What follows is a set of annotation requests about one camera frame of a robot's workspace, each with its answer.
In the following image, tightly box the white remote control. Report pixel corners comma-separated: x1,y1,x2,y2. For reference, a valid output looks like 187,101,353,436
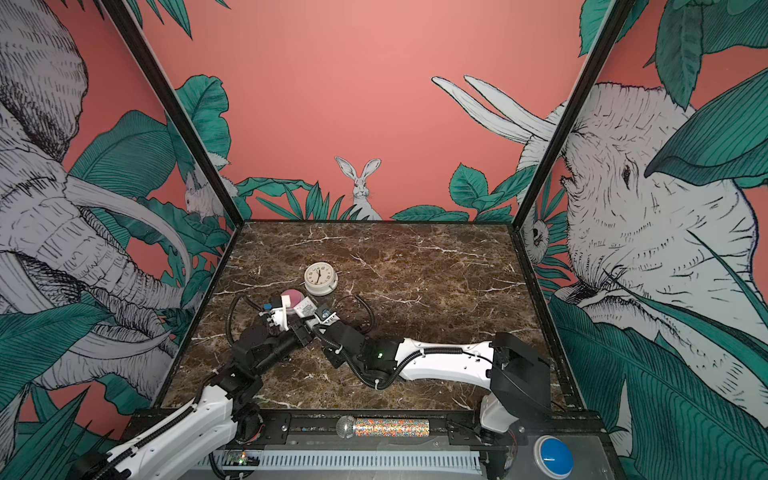
292,297,317,319

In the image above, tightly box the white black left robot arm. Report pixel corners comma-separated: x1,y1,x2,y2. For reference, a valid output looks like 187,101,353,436
67,322,315,479

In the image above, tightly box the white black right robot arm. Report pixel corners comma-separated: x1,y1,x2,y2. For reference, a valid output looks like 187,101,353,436
312,321,552,433

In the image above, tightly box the pink white round container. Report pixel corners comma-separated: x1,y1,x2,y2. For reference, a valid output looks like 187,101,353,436
280,289,305,308

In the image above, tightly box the glitter tube with ball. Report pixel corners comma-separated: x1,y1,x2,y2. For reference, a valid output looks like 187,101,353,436
336,415,430,439

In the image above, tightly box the white round alarm clock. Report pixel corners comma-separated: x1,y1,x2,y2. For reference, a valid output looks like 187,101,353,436
304,262,338,296

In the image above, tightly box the small green circuit board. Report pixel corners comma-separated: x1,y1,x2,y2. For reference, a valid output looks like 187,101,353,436
221,450,261,469

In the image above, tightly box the blue push button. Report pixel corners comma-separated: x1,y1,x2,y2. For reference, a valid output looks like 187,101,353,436
533,435,574,480

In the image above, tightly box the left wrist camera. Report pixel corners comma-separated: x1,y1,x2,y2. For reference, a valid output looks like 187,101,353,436
261,295,291,332

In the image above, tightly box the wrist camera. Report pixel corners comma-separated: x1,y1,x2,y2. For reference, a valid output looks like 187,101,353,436
315,304,339,326
261,295,291,332

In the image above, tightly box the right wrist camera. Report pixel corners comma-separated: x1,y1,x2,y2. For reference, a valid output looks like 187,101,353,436
315,304,339,326

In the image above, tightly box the white slotted cable duct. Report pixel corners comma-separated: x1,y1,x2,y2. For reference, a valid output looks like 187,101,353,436
213,450,483,474

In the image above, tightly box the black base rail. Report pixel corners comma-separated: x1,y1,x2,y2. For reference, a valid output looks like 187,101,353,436
245,409,607,447

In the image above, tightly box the black left frame post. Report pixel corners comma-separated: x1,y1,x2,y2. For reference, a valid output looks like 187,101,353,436
101,0,245,231

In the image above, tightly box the black frame post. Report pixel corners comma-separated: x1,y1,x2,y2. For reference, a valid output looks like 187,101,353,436
512,0,635,231
101,0,245,231

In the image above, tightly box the black right frame post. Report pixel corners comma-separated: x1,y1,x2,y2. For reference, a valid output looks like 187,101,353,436
512,0,635,231

